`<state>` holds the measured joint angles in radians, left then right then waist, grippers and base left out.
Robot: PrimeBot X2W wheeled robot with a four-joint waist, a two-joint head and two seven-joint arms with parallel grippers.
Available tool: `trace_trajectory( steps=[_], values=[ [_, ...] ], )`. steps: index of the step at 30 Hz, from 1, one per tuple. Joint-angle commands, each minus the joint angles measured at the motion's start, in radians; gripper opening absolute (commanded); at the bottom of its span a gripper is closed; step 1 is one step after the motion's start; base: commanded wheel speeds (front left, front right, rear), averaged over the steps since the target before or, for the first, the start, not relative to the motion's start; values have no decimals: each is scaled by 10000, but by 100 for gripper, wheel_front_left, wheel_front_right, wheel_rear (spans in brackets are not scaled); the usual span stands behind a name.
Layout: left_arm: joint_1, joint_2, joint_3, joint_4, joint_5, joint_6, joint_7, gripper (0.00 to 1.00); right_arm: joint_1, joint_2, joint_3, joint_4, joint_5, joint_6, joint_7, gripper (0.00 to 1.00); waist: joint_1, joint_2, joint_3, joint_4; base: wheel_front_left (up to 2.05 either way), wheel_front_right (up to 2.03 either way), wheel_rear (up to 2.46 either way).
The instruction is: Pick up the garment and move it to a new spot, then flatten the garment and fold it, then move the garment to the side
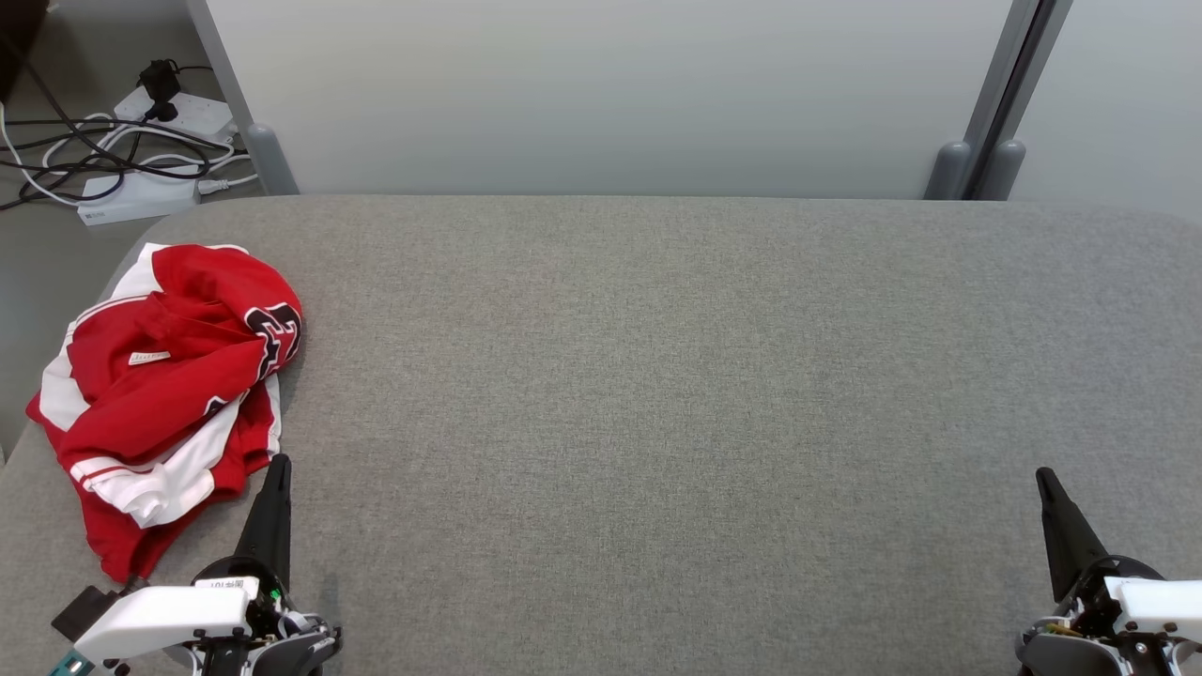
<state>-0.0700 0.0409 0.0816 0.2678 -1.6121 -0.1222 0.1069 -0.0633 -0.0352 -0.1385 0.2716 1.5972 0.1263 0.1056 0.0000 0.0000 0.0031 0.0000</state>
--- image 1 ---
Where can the black power adapter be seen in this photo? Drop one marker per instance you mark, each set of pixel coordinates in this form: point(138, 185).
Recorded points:
point(160, 80)

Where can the red Bulls basketball jersey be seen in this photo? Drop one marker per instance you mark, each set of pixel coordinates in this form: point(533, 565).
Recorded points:
point(216, 291)

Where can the grey partition post with foot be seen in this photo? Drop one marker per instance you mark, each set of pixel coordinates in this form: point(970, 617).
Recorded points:
point(948, 169)
point(270, 160)
point(1003, 169)

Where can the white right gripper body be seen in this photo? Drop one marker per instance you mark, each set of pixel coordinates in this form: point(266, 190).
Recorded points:
point(1146, 606)

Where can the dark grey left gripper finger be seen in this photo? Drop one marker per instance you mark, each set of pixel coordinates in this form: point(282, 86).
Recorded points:
point(272, 526)

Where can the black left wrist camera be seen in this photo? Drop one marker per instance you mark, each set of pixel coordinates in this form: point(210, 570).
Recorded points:
point(80, 610)

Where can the white power strip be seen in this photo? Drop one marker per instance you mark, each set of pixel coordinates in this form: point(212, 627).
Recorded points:
point(192, 108)

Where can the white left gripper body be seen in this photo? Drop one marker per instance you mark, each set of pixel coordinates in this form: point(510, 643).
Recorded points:
point(169, 620)

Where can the white flat box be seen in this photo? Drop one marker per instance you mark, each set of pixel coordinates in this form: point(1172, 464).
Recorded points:
point(136, 199)

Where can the white partition panel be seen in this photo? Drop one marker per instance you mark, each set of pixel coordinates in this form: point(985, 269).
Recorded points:
point(1117, 94)
point(610, 94)

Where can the red shorts with white stripes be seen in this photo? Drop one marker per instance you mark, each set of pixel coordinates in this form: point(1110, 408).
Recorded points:
point(56, 394)

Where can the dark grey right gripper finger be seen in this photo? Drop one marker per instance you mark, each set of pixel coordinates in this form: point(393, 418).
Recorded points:
point(1066, 545)

